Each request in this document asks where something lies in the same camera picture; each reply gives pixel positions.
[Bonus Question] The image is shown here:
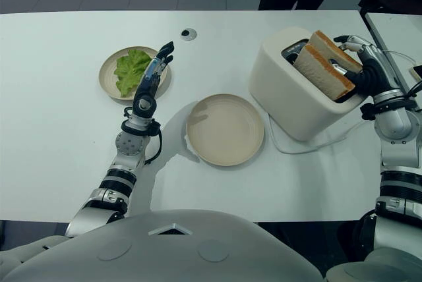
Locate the cream toaster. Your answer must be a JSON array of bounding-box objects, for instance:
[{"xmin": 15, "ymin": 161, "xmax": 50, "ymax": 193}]
[{"xmin": 248, "ymin": 26, "xmax": 367, "ymax": 142}]

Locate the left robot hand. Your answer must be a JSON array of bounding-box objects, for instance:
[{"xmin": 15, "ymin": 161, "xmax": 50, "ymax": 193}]
[{"xmin": 132, "ymin": 41, "xmax": 175, "ymax": 119}]

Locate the thin white cable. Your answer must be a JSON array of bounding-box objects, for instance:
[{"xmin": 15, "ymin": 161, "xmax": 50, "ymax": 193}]
[{"xmin": 382, "ymin": 49, "xmax": 419, "ymax": 69}]

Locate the black cable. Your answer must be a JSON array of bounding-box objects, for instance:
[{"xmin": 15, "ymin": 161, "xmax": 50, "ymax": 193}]
[
  {"xmin": 400, "ymin": 80, "xmax": 422, "ymax": 111},
  {"xmin": 122, "ymin": 106, "xmax": 164, "ymax": 165}
]

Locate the beige plate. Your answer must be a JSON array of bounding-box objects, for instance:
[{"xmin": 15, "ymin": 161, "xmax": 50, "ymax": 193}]
[{"xmin": 98, "ymin": 45, "xmax": 173, "ymax": 99}]

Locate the green lettuce leaf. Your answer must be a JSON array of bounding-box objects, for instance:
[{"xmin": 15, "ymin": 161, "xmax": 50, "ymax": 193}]
[{"xmin": 113, "ymin": 48, "xmax": 156, "ymax": 98}]

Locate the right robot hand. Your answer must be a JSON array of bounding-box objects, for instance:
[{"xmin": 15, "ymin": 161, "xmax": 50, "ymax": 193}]
[{"xmin": 328, "ymin": 34, "xmax": 402, "ymax": 99}]

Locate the bread slice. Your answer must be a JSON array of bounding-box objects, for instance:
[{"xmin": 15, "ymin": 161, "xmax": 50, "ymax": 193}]
[
  {"xmin": 307, "ymin": 30, "xmax": 364, "ymax": 74},
  {"xmin": 293, "ymin": 43, "xmax": 357, "ymax": 101}
]

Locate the white cord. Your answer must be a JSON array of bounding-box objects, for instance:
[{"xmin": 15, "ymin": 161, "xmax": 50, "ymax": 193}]
[{"xmin": 264, "ymin": 115, "xmax": 377, "ymax": 155}]

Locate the robot body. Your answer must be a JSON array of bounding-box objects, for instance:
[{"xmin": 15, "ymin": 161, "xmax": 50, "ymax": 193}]
[{"xmin": 5, "ymin": 208, "xmax": 328, "ymax": 282}]

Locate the cream plate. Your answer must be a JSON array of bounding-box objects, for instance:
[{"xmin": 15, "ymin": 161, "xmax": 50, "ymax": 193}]
[{"xmin": 185, "ymin": 94, "xmax": 266, "ymax": 168}]

